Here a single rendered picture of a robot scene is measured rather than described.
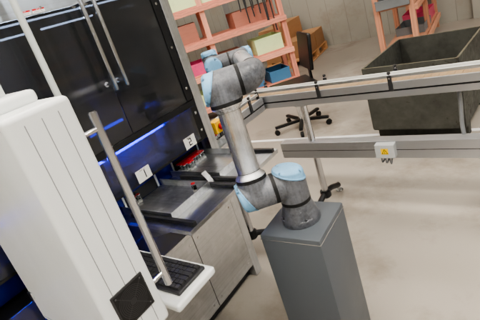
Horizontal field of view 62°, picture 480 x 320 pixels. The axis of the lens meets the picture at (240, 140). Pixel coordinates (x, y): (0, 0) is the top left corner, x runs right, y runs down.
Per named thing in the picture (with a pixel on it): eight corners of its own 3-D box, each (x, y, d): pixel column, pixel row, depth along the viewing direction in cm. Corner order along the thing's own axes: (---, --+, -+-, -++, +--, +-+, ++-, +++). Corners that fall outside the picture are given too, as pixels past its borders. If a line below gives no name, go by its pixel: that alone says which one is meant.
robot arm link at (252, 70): (269, 56, 136) (246, 38, 181) (238, 66, 135) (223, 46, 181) (278, 88, 140) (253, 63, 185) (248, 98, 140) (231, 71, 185)
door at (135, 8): (132, 133, 185) (78, 4, 165) (191, 98, 216) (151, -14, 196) (133, 133, 185) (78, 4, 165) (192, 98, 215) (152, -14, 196)
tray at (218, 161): (172, 176, 212) (170, 171, 210) (202, 153, 230) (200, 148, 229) (221, 178, 191) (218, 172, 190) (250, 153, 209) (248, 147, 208)
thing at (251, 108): (209, 154, 237) (201, 130, 232) (191, 154, 247) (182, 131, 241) (267, 109, 286) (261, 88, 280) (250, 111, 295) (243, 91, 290)
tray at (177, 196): (123, 213, 188) (121, 207, 186) (162, 184, 206) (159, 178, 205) (173, 220, 167) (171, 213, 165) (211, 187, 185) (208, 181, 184)
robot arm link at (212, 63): (226, 53, 173) (224, 50, 183) (202, 61, 172) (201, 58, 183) (232, 70, 175) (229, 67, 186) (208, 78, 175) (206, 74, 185)
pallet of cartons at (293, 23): (333, 46, 866) (324, 8, 838) (308, 66, 763) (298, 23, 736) (292, 54, 924) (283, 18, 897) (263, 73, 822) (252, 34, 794)
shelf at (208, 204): (117, 223, 185) (116, 219, 184) (208, 152, 235) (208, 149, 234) (191, 236, 155) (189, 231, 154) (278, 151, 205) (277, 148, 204)
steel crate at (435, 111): (491, 95, 398) (484, 23, 375) (476, 141, 326) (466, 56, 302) (402, 101, 452) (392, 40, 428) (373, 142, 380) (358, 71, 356)
